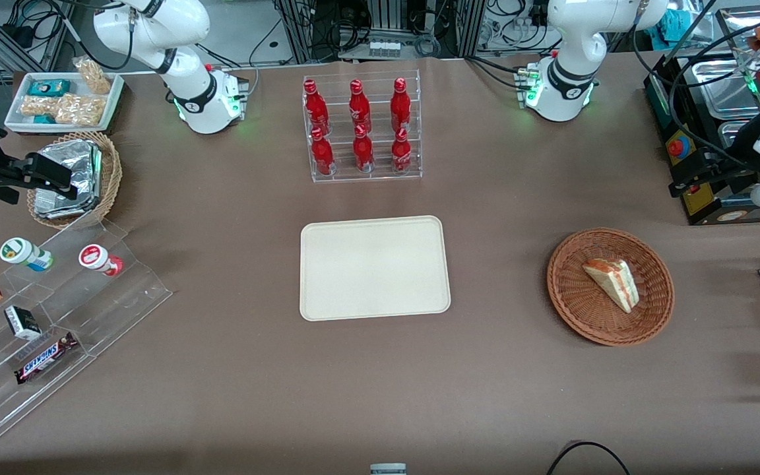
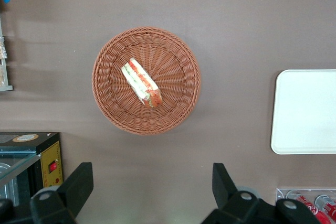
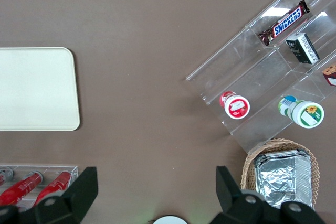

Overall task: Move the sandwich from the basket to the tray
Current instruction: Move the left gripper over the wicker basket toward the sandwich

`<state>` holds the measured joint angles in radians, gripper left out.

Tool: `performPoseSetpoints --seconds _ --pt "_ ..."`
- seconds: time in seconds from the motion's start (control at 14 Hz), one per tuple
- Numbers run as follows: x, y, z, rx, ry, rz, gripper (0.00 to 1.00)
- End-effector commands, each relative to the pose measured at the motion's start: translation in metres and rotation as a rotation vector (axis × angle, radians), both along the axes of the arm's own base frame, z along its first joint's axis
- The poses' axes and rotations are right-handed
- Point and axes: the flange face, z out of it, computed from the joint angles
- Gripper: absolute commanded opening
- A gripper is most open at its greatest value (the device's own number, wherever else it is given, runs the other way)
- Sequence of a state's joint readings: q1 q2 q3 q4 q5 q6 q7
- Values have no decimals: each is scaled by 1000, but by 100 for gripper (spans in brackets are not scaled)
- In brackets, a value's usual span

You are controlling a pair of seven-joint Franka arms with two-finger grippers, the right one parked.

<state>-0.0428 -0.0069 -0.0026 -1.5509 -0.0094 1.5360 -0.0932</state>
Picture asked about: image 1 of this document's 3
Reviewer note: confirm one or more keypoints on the small tan wicker basket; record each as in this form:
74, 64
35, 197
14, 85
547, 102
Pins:
111, 178

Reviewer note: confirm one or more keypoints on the triangle sandwich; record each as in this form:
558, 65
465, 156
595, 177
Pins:
614, 284

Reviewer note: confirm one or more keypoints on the small black white box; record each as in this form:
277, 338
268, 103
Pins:
22, 322

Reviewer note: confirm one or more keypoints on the teal plastic bag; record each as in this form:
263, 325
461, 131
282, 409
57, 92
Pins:
680, 25

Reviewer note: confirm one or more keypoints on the small grey device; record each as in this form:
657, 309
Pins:
388, 470

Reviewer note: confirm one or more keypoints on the black food warmer cabinet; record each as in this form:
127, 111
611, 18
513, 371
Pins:
700, 212

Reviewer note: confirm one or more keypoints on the stainless steel pan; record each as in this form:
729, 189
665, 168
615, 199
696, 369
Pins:
733, 132
723, 92

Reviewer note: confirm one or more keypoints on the green lid yoghurt bottle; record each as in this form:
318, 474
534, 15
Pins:
24, 253

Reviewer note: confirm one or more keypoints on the clear acrylic bottle rack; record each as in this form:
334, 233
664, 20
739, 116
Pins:
380, 179

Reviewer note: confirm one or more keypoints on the red emergency stop button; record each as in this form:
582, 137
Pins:
679, 146

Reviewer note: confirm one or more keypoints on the Snickers chocolate bar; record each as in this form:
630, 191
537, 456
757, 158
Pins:
45, 358

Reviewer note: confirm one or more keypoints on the red cola bottle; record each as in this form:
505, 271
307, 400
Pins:
400, 105
322, 155
316, 109
359, 109
363, 152
402, 155

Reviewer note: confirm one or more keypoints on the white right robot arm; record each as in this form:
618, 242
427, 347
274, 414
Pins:
192, 99

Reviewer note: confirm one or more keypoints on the round brown wicker basket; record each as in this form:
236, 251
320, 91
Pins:
591, 316

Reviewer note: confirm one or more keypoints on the red lid yoghurt bottle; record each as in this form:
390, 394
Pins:
97, 258

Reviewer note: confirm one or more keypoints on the clear acrylic stepped display stand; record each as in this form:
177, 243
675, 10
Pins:
109, 310

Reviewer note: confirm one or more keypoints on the teal snack box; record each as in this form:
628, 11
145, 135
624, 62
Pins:
49, 88

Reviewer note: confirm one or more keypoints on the clear bag of puffed snacks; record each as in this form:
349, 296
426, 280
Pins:
94, 76
40, 105
81, 110

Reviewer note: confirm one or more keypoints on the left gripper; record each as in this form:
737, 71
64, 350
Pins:
741, 158

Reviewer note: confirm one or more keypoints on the white rectangular snack tray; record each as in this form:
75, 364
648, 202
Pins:
17, 119

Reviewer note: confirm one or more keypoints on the silver foil wrapped packets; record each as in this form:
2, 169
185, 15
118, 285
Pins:
80, 168

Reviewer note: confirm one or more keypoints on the white terminal block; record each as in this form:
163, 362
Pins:
384, 49

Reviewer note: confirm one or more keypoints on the small teal snack packet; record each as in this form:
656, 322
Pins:
43, 119

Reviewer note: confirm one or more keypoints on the beige rectangular tray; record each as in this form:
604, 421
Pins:
373, 267

